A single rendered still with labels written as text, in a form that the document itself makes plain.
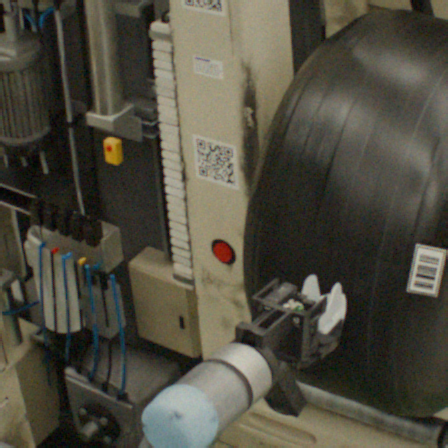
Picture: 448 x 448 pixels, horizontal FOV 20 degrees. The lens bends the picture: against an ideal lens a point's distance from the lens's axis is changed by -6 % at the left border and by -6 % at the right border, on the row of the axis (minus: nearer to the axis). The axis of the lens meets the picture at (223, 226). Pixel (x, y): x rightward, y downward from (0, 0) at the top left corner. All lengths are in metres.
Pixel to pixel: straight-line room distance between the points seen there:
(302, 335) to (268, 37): 0.52
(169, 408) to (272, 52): 0.68
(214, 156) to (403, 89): 0.39
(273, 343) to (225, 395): 0.11
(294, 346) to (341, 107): 0.32
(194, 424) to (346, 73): 0.55
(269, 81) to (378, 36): 0.22
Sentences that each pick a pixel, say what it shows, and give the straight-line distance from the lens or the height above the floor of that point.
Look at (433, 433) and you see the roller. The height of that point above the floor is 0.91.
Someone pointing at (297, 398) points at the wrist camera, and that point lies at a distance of 1.53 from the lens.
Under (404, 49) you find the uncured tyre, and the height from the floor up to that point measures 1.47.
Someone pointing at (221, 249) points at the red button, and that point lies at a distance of 1.97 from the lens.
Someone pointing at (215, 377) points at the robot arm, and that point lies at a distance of 1.37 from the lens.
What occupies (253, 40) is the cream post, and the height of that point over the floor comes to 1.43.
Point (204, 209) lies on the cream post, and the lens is 1.96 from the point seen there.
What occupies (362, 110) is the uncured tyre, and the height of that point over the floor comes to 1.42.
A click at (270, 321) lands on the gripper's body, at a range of 1.45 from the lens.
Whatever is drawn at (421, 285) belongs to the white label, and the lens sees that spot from 1.56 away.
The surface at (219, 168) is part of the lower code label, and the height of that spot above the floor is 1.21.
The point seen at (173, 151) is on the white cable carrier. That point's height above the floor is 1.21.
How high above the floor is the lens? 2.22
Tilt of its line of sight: 35 degrees down
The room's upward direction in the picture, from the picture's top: 5 degrees counter-clockwise
